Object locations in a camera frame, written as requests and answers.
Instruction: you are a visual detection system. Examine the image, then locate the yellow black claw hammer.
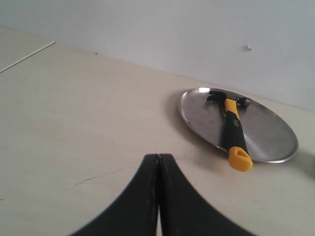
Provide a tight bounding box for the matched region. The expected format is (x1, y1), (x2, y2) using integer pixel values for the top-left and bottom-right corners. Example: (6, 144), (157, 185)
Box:
(207, 88), (253, 172)

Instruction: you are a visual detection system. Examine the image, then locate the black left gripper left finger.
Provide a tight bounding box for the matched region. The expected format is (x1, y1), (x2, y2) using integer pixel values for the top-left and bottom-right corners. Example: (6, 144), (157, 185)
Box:
(73, 154), (159, 236)

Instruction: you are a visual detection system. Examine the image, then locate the round steel plate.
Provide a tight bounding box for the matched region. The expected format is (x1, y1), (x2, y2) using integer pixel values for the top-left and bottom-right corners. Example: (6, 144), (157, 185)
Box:
(178, 87), (299, 163)

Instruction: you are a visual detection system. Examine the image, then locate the white wall plug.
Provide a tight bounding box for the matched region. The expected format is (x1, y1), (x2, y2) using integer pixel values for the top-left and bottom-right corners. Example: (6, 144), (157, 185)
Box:
(244, 45), (252, 52)

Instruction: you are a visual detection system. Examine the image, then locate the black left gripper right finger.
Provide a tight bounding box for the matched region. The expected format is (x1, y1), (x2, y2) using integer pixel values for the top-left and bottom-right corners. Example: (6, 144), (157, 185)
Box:
(158, 154), (253, 236)

